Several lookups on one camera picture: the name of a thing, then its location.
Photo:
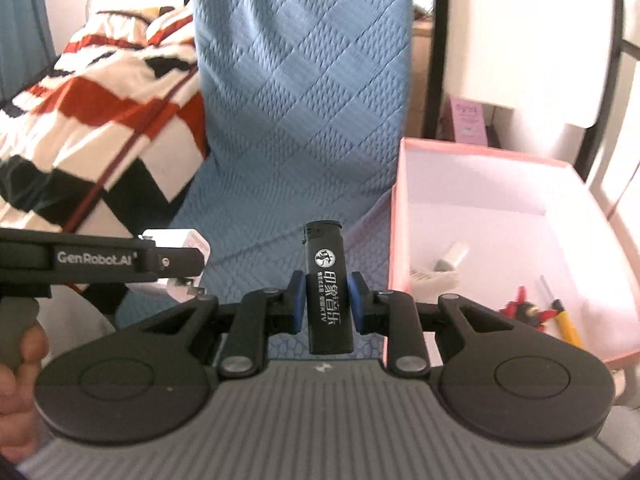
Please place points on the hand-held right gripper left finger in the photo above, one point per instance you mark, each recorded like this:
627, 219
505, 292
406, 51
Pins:
296, 305

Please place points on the blue curtain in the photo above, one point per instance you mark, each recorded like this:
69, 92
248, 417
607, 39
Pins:
25, 25

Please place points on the small pink carton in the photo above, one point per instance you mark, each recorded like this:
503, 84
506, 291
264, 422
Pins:
468, 120

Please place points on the person's left hand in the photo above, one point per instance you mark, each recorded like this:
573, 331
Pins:
17, 400

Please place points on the black lighter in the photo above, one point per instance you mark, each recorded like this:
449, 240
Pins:
327, 300

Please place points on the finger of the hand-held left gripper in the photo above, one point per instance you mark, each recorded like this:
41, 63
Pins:
180, 262

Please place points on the small white charger cube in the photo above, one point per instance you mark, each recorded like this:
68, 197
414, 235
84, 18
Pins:
185, 240

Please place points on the large white charger plug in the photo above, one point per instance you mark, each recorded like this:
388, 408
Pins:
455, 252

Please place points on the white fluffy brush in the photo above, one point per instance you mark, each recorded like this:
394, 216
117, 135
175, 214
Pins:
430, 280

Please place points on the pink cardboard box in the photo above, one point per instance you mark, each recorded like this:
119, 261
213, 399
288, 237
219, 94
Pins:
500, 195

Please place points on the blue quilted bed sheet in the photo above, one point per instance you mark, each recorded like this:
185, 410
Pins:
300, 85

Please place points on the red white black checked blanket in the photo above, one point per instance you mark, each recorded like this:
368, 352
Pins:
100, 100

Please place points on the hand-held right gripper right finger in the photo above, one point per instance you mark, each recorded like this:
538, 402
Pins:
356, 305

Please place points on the red toy figure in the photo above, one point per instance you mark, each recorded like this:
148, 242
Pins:
522, 310

